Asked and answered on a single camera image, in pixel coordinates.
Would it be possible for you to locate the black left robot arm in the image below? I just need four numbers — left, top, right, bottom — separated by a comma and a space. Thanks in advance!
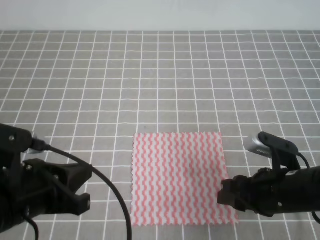
0, 158, 92, 233

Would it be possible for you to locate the black left camera cable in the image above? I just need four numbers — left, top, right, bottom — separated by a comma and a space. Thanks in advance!
32, 139, 133, 240

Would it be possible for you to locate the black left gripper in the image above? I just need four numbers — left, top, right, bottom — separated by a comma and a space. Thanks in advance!
0, 159, 92, 220

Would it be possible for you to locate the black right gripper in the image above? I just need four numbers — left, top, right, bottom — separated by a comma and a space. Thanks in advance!
217, 168, 288, 217

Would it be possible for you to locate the grey checked tablecloth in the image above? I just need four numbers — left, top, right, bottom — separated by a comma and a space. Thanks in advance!
0, 30, 320, 240

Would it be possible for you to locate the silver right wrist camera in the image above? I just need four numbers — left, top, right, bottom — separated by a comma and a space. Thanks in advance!
243, 131, 301, 171

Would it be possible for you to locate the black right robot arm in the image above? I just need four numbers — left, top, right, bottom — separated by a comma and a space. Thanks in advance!
217, 167, 320, 218

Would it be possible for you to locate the pink white wavy towel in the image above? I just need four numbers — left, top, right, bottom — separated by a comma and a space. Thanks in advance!
130, 132, 238, 226

